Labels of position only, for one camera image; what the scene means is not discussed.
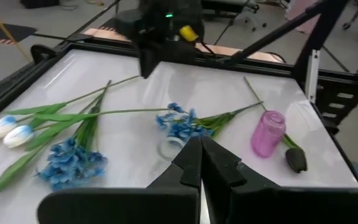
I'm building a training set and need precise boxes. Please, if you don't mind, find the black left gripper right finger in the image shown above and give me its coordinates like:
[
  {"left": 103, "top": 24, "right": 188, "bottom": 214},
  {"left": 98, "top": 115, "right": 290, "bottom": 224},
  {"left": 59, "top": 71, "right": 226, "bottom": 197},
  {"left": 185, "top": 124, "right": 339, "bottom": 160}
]
[{"left": 200, "top": 136, "right": 358, "bottom": 224}]

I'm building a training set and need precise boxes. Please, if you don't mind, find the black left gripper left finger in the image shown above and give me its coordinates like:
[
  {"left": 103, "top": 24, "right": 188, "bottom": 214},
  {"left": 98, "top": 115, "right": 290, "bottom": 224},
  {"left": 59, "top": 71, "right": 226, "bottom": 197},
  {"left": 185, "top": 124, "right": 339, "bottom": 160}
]
[{"left": 37, "top": 136, "right": 203, "bottom": 224}]

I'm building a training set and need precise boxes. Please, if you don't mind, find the light wooden base board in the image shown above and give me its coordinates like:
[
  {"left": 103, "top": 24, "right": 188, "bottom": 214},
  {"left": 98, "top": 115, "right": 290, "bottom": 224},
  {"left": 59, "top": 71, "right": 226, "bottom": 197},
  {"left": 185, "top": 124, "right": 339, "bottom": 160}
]
[{"left": 84, "top": 27, "right": 285, "bottom": 63}]

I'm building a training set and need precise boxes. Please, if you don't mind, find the pink ribbed glass vase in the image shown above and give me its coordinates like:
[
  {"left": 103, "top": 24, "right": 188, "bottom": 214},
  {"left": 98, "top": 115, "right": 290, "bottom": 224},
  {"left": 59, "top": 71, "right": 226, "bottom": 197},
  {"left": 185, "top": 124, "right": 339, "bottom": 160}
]
[{"left": 250, "top": 110, "right": 287, "bottom": 159}]

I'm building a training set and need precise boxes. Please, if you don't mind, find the white artificial tulip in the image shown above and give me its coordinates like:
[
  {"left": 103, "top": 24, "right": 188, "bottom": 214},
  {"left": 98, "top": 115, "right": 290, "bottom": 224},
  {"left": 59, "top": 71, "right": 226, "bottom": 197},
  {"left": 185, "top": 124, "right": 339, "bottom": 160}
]
[
  {"left": 0, "top": 107, "right": 172, "bottom": 203},
  {"left": 0, "top": 75, "right": 140, "bottom": 140}
]

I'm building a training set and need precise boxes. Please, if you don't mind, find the black metal table frame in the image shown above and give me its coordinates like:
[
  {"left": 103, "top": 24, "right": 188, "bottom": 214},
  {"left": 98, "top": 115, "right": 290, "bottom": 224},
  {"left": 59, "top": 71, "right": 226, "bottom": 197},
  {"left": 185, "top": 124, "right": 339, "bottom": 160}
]
[{"left": 0, "top": 30, "right": 358, "bottom": 190}]

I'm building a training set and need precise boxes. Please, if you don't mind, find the clear glass vase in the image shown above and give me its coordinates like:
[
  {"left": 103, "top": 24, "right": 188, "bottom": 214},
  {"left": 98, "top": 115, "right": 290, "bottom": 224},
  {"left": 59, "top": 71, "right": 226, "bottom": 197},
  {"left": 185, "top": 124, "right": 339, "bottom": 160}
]
[{"left": 157, "top": 136, "right": 186, "bottom": 162}]

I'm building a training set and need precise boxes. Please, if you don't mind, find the black striped floor mat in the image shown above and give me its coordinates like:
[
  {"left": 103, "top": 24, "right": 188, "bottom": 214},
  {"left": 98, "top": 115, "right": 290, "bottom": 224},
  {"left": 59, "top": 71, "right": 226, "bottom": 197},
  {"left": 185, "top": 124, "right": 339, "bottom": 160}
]
[{"left": 0, "top": 20, "right": 38, "bottom": 45}]

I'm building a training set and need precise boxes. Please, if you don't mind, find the black upright frame post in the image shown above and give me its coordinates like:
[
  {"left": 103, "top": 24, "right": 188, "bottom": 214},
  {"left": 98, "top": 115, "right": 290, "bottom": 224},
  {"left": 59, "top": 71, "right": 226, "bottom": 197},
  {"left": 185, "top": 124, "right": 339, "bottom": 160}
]
[{"left": 292, "top": 0, "right": 351, "bottom": 103}]

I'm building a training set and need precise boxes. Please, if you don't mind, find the pink cloth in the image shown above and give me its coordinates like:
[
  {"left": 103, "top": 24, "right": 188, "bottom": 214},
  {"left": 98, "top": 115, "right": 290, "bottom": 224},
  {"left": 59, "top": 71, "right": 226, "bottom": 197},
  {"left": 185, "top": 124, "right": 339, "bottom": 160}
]
[{"left": 286, "top": 0, "right": 321, "bottom": 34}]

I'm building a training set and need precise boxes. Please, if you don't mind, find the yellow cable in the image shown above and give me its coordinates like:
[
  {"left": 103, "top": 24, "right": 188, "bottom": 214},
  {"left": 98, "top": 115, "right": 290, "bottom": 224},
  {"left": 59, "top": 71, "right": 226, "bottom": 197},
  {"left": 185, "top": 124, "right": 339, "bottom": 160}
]
[{"left": 0, "top": 0, "right": 32, "bottom": 62}]

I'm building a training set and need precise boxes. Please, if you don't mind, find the blue artificial flower bunch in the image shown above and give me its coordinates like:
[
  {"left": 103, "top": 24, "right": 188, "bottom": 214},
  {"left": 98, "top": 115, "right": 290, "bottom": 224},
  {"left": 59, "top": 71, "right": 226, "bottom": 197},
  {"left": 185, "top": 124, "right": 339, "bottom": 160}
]
[
  {"left": 155, "top": 101, "right": 264, "bottom": 144},
  {"left": 35, "top": 79, "right": 113, "bottom": 191}
]

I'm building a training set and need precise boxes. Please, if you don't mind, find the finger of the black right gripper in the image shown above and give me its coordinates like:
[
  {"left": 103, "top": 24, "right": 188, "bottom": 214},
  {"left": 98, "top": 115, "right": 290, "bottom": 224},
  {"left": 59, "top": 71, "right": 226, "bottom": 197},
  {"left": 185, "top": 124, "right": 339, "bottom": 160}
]
[
  {"left": 149, "top": 42, "right": 162, "bottom": 77},
  {"left": 137, "top": 42, "right": 150, "bottom": 78}
]

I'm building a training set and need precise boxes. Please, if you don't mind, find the black artificial tulip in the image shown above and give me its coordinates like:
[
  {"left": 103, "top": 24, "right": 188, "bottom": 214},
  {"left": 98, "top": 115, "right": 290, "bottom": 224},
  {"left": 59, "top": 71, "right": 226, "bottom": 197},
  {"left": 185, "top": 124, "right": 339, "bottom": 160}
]
[{"left": 243, "top": 76, "right": 308, "bottom": 174}]

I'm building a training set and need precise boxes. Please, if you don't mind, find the silver metal bracket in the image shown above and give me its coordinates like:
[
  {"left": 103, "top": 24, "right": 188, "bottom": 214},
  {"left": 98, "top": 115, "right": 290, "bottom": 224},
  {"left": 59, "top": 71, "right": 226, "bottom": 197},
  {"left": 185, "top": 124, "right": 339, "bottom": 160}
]
[{"left": 305, "top": 49, "right": 320, "bottom": 103}]

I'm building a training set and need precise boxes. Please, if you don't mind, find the yellow tape label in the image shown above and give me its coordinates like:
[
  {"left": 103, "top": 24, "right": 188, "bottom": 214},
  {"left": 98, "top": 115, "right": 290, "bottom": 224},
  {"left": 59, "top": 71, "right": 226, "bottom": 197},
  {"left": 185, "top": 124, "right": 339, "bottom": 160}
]
[{"left": 179, "top": 25, "right": 200, "bottom": 43}]

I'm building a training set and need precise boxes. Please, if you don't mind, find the black diagonal brace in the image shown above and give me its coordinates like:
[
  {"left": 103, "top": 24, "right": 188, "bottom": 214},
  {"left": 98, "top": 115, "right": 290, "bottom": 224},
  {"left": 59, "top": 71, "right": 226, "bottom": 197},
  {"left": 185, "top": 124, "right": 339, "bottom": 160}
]
[{"left": 216, "top": 0, "right": 338, "bottom": 65}]

